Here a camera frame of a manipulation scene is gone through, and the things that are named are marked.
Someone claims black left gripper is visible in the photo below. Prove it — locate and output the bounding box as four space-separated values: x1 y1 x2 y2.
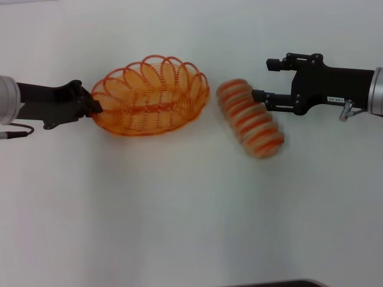
16 78 104 130

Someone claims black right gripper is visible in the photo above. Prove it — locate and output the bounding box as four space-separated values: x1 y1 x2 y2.
251 52 375 117

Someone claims orange striped bread loaf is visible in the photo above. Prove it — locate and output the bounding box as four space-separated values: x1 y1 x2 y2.
215 78 285 160

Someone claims orange wire basket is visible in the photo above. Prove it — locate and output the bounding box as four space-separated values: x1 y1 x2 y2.
90 54 210 139

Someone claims dark rounded robot base edge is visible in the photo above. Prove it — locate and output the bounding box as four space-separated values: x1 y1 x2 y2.
227 279 326 287

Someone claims silver plug with short cable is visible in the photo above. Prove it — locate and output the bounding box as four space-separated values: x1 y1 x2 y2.
338 99 369 122

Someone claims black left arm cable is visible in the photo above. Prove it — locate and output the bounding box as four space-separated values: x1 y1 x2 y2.
0 123 35 141

